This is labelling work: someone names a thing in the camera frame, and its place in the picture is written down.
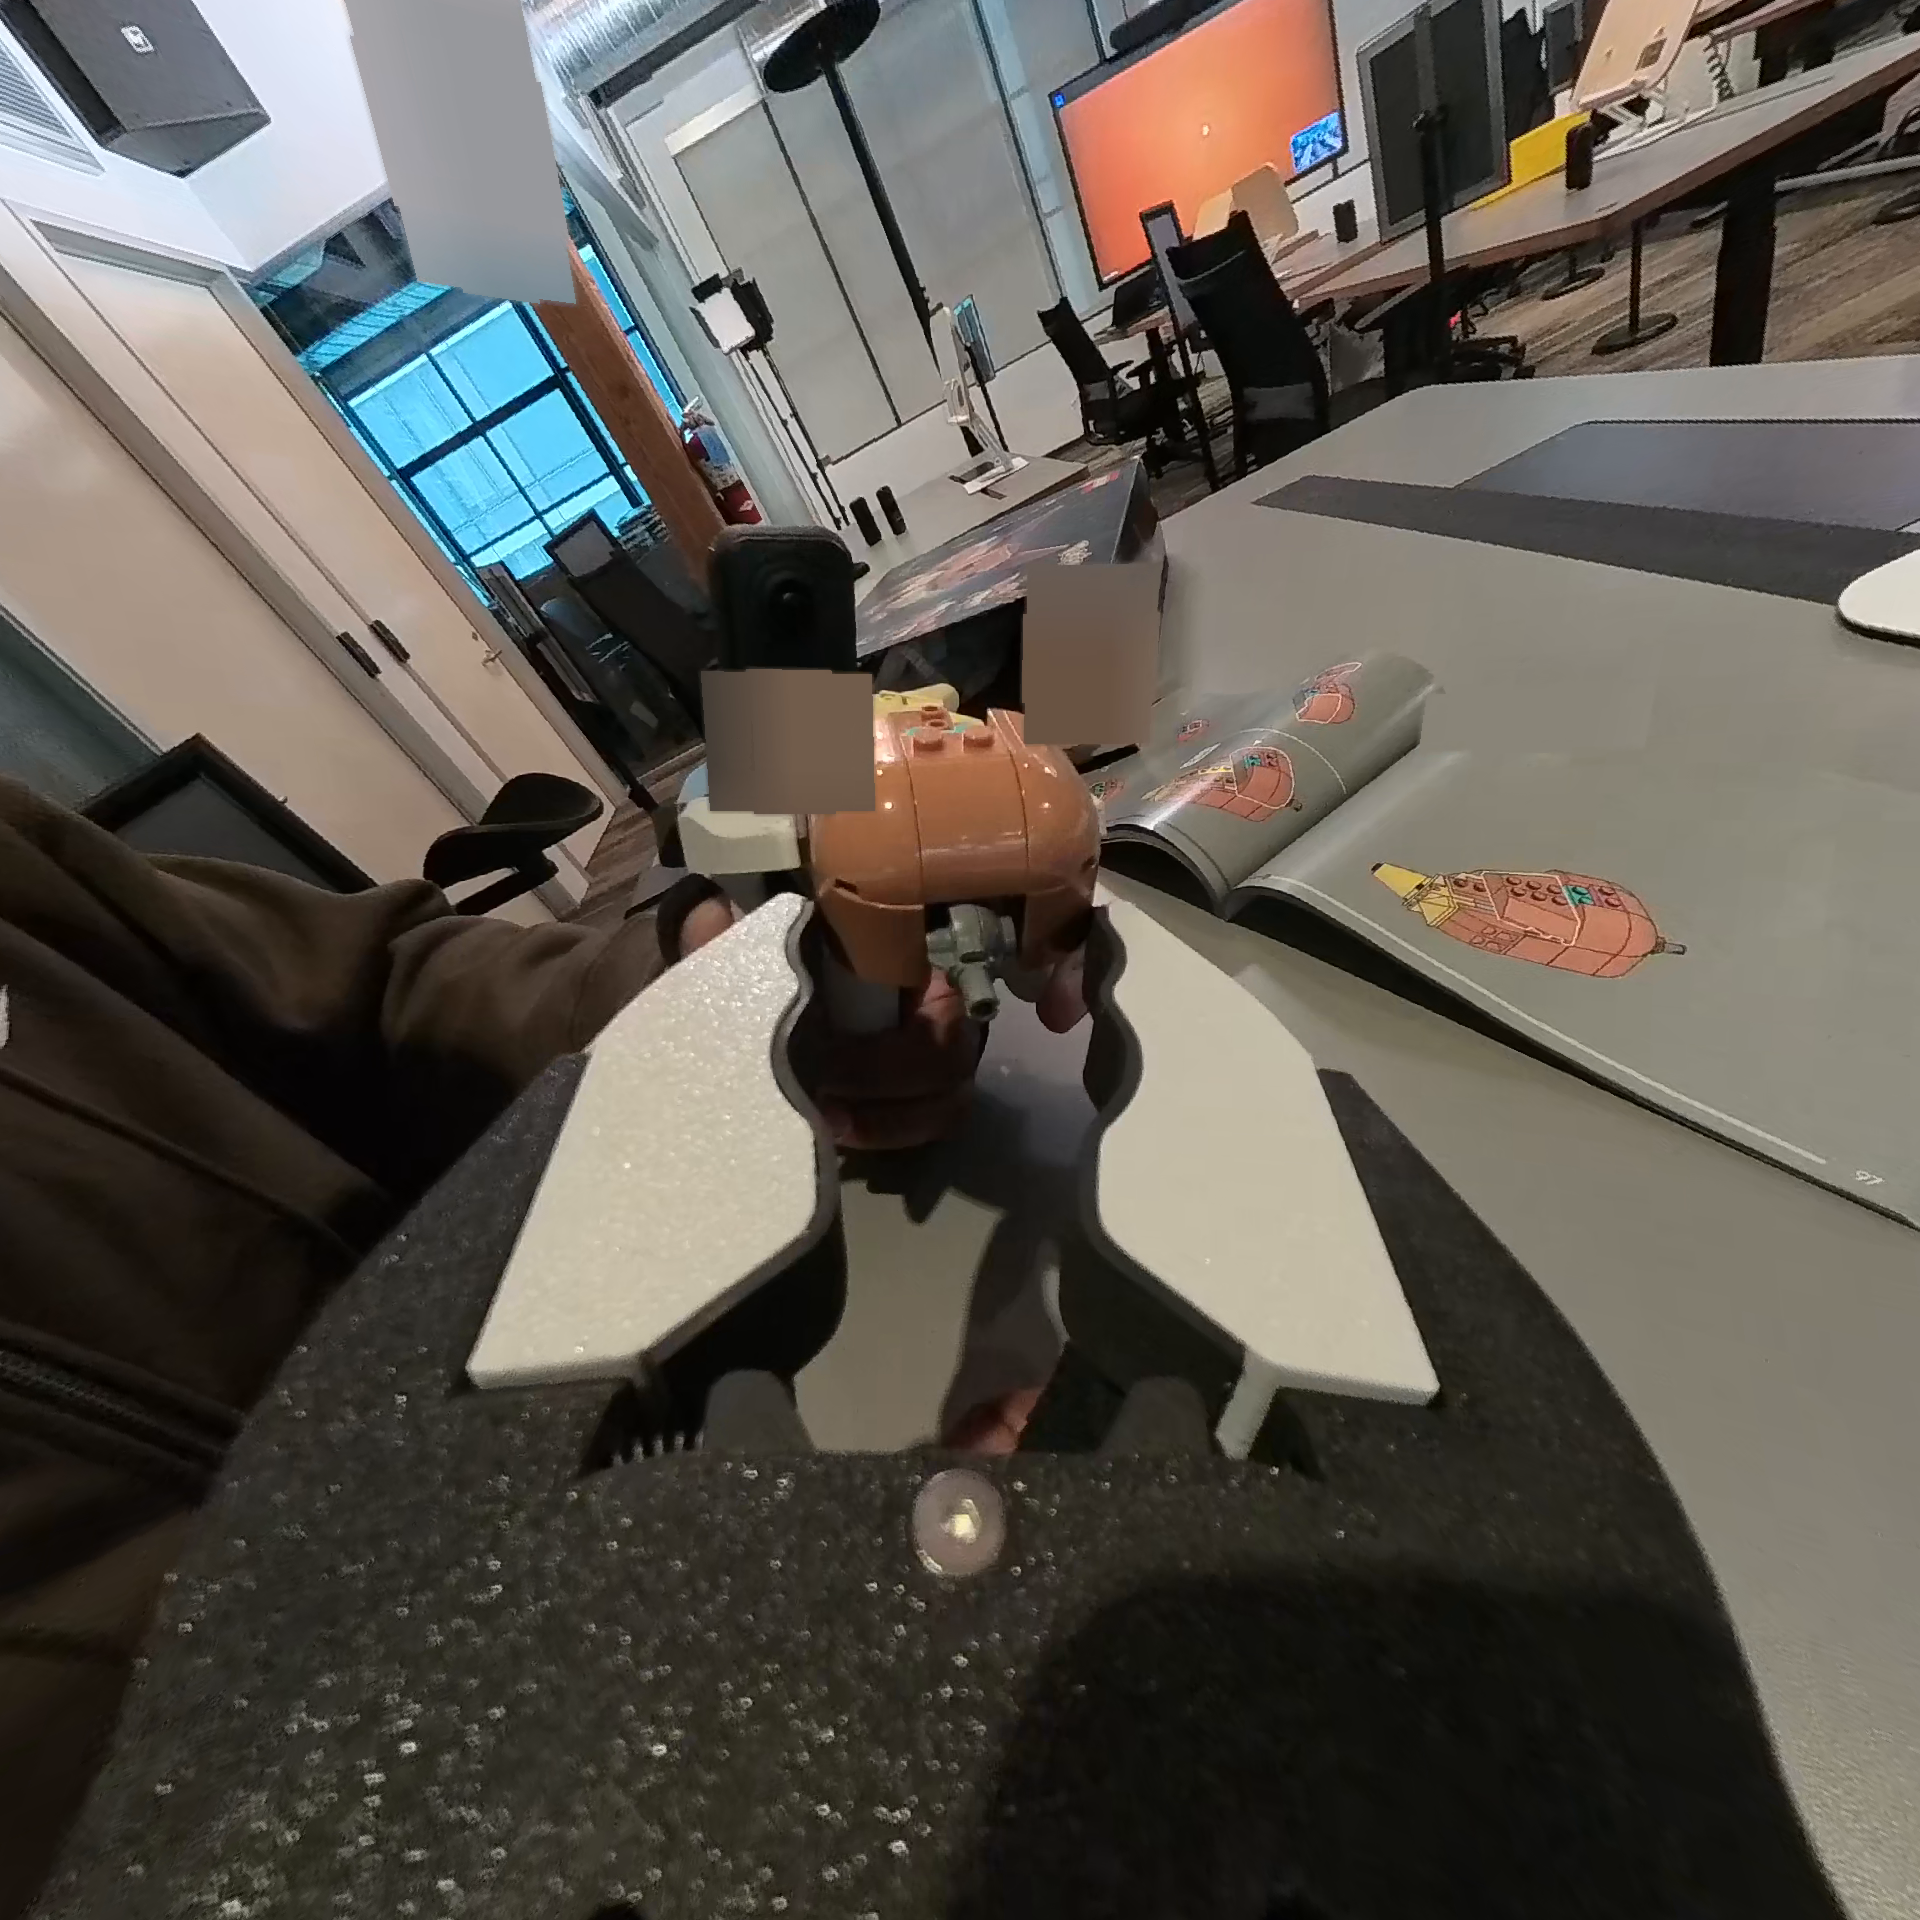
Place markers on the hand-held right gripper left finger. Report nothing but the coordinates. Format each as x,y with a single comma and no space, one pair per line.
662,1170

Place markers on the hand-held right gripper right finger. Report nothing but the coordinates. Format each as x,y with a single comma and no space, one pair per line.
1246,1186

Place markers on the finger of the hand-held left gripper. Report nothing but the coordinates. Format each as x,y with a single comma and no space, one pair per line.
743,840

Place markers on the brown brick vehicle model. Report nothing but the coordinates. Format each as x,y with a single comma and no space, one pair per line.
960,817

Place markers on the grey desk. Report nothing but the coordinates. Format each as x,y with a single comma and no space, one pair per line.
1650,675

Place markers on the grey desk hatch cover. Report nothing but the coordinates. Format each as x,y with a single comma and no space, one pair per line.
1726,474

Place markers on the person's left hand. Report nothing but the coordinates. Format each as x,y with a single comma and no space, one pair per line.
900,1096

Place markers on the red fire extinguisher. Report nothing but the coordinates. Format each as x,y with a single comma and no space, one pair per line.
711,460

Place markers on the dark printed cardboard box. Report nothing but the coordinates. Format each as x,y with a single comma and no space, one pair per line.
976,572

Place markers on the wooden pillar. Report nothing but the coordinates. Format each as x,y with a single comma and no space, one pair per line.
629,374

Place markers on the light panel on tripod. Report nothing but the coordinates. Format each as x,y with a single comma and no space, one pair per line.
732,312

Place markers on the black framed window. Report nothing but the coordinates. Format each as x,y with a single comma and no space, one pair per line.
481,450

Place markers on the black office chair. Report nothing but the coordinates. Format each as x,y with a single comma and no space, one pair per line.
1089,366
1246,347

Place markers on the open instruction booklet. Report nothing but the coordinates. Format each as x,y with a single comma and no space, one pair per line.
1650,1049

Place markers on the black round-top pole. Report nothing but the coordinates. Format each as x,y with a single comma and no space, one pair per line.
870,179

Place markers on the person's brown jacket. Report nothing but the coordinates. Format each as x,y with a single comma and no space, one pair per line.
122,1201

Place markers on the white double door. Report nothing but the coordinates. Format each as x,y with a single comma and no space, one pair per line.
226,523

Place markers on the black ceiling speaker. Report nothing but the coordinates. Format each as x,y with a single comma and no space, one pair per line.
153,77

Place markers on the white stand base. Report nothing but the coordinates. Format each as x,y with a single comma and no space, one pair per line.
1887,599

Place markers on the brown office table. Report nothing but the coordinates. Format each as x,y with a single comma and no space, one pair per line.
1650,196

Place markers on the wall display screen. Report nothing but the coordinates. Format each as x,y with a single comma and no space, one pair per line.
1186,134

